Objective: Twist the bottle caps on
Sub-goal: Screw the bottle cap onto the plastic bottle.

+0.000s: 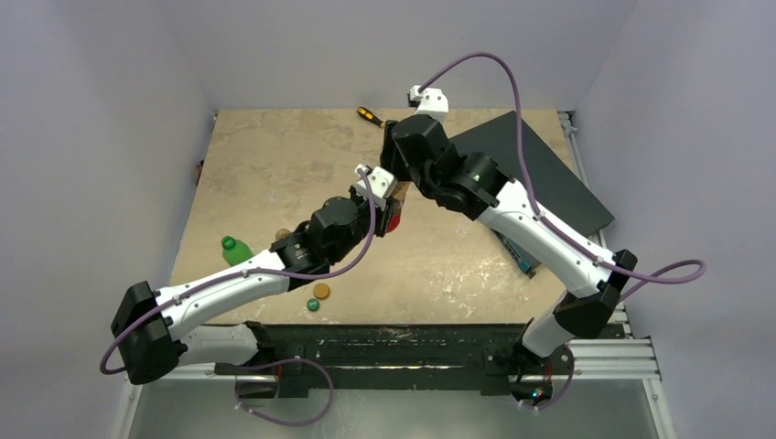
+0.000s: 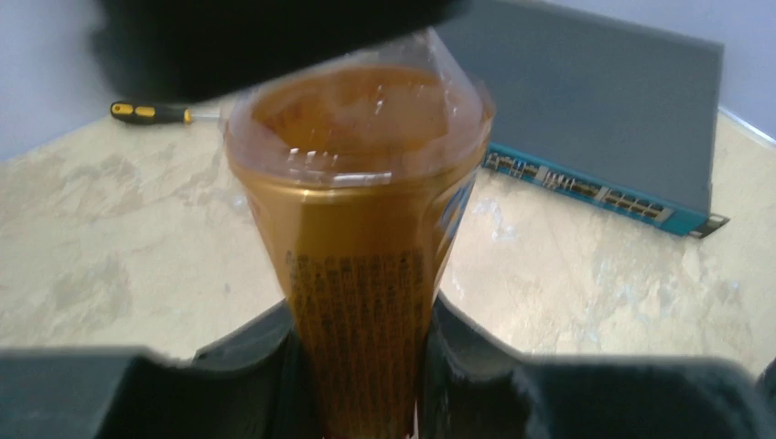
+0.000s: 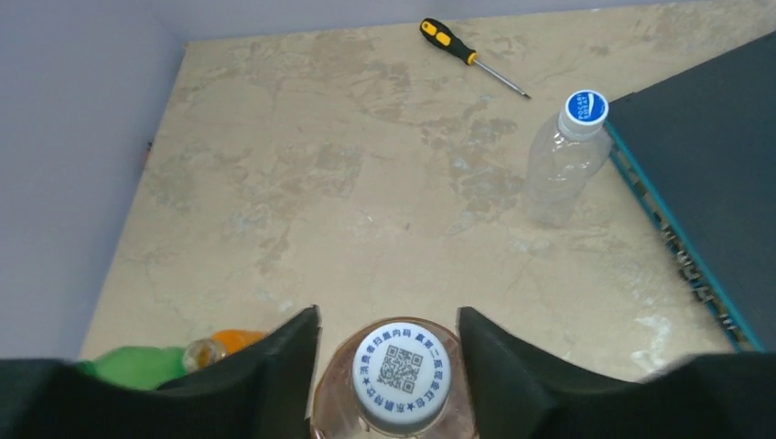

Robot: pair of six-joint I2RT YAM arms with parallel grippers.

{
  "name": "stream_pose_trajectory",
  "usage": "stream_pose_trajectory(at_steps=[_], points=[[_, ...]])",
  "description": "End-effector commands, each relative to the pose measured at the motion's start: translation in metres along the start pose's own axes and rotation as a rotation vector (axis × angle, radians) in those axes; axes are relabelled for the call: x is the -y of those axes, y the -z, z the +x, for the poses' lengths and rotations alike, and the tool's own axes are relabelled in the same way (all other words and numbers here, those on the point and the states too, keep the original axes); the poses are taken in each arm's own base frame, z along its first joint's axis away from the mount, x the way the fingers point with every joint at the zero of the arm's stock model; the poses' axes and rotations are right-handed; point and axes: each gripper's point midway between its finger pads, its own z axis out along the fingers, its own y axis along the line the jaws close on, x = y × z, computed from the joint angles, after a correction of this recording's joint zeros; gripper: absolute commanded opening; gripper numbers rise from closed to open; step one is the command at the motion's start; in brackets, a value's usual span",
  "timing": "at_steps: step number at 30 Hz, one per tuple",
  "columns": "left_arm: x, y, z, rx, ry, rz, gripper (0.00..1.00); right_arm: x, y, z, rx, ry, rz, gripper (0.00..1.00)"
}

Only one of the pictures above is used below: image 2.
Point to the yellow-black screwdriver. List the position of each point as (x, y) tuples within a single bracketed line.
[(153, 114)]

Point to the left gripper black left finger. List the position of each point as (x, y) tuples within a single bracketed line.
[(249, 384)]

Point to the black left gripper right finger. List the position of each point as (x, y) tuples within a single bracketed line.
[(476, 386)]

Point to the tea bottle with yellow-red label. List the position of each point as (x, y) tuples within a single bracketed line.
[(358, 172)]

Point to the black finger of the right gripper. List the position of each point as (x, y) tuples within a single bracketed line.
[(194, 51)]

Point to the dark blue network switch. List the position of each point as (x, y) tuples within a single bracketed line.
[(615, 114)]

